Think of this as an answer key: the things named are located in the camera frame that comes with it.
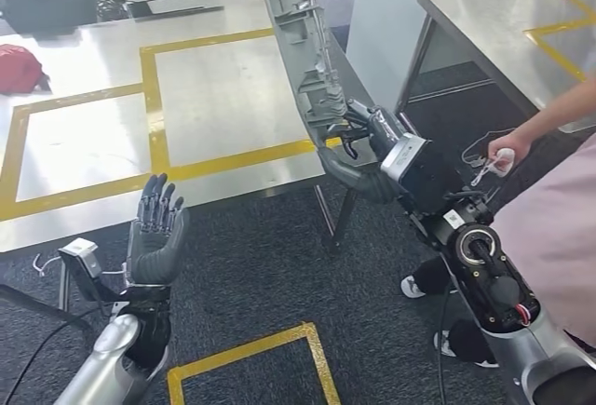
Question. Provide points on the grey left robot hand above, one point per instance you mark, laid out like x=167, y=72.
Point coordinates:
x=156, y=254

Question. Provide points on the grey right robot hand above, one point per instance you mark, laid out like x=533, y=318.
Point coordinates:
x=386, y=137

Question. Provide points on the silver plastic wheel cover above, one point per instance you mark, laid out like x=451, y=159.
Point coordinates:
x=307, y=44

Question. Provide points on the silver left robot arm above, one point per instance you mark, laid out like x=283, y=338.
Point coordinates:
x=107, y=359

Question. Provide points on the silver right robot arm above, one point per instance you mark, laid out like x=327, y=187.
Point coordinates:
x=536, y=353

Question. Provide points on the steel workbench table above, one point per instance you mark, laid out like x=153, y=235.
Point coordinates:
x=489, y=32
x=223, y=94

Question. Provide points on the white partition panel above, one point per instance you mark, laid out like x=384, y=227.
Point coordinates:
x=382, y=32

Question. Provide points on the white handheld remote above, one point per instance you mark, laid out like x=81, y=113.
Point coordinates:
x=505, y=158

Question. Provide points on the yellow tape rectangle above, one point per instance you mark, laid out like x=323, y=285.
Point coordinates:
x=558, y=25
x=210, y=39
x=84, y=97

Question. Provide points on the person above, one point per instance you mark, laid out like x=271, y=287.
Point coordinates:
x=558, y=236

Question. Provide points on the red fabric bundle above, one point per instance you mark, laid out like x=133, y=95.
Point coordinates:
x=18, y=69

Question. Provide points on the black bag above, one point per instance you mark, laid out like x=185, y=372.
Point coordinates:
x=47, y=4

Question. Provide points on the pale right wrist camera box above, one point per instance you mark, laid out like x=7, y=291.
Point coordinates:
x=428, y=174

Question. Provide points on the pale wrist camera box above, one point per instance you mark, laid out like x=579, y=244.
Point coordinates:
x=428, y=174
x=79, y=251

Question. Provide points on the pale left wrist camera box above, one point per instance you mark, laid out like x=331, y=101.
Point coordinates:
x=79, y=251

